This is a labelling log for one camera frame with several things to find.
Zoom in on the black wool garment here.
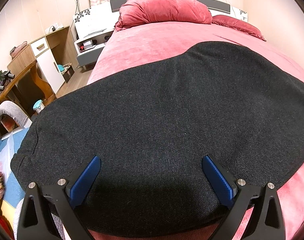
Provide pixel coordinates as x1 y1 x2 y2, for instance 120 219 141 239
10 42 304 237

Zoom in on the grey fabric chair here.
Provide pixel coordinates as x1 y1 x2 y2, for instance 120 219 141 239
0 101 32 128

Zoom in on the light blue small bin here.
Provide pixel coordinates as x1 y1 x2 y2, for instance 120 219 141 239
33 100 45 114

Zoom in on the wooden desk with cabinet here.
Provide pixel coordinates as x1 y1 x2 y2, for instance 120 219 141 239
0 27 78 116

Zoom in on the white bedside table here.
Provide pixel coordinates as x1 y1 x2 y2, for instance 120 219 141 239
74 27 114 68

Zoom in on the pink velvet bed cover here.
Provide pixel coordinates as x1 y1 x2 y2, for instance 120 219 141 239
88 22 304 239

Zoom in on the white and grey headboard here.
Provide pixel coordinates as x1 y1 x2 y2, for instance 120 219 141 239
73 0 248 37

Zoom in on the dark red pillow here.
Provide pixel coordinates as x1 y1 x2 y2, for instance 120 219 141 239
212 15 266 42

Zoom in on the folded red duvet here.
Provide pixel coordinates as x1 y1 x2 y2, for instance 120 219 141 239
115 0 212 31

